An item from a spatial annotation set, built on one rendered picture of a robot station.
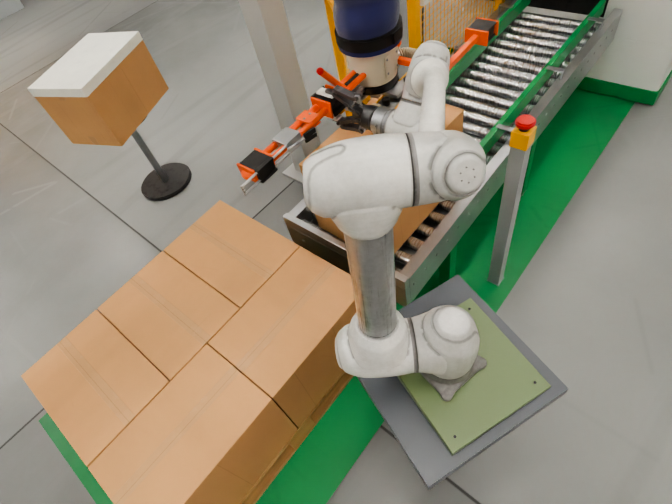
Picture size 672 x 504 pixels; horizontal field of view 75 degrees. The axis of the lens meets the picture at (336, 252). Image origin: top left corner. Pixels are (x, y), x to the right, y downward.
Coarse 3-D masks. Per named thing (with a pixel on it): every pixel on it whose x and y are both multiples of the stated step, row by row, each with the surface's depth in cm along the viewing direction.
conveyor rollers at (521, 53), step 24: (528, 24) 285; (552, 24) 278; (576, 24) 275; (600, 24) 269; (504, 48) 277; (528, 48) 268; (552, 48) 267; (576, 48) 259; (480, 72) 261; (504, 72) 259; (528, 72) 259; (456, 96) 252; (480, 96) 249; (504, 96) 249; (480, 120) 238; (312, 216) 220; (432, 216) 203; (408, 240) 197
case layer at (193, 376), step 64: (192, 256) 215; (256, 256) 207; (128, 320) 198; (192, 320) 192; (256, 320) 186; (320, 320) 180; (64, 384) 184; (128, 384) 178; (192, 384) 173; (256, 384) 169; (320, 384) 193; (128, 448) 162; (192, 448) 158; (256, 448) 172
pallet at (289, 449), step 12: (336, 384) 217; (324, 396) 202; (336, 396) 214; (324, 408) 211; (312, 420) 203; (300, 432) 198; (288, 444) 194; (300, 444) 204; (276, 456) 190; (288, 456) 201; (276, 468) 199; (264, 480) 196; (252, 492) 194
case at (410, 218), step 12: (456, 108) 182; (456, 120) 180; (336, 132) 187; (348, 132) 186; (324, 144) 184; (300, 168) 181; (432, 204) 200; (408, 216) 186; (420, 216) 196; (324, 228) 207; (336, 228) 198; (396, 228) 183; (408, 228) 192; (396, 240) 188
